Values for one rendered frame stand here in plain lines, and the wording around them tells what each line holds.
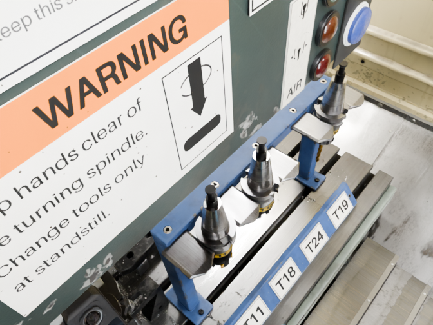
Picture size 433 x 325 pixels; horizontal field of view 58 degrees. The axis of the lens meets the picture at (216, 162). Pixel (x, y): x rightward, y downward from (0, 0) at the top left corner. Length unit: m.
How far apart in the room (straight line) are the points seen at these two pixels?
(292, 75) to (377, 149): 1.02
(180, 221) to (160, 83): 0.45
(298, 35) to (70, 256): 0.19
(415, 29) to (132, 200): 1.05
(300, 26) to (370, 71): 1.05
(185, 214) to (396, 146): 0.84
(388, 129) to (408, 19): 0.34
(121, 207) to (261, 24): 0.13
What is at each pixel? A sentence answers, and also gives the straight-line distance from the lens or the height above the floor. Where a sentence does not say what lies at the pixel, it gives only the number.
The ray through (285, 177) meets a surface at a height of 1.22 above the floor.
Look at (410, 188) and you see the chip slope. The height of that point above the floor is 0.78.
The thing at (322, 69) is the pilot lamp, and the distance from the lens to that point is 0.32.
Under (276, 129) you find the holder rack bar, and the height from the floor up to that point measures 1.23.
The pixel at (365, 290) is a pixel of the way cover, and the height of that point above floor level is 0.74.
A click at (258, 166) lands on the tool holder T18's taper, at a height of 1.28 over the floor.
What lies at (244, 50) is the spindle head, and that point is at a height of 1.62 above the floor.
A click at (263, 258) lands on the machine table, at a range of 0.94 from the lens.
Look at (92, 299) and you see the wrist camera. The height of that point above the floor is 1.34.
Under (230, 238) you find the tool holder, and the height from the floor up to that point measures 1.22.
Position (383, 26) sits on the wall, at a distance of 1.23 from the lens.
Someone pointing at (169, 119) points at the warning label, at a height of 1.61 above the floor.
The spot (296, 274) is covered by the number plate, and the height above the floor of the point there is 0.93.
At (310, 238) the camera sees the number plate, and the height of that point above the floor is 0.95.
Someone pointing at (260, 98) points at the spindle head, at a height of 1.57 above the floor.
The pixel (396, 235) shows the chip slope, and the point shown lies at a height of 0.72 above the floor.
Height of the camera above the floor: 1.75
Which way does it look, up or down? 52 degrees down
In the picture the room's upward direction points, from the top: 6 degrees counter-clockwise
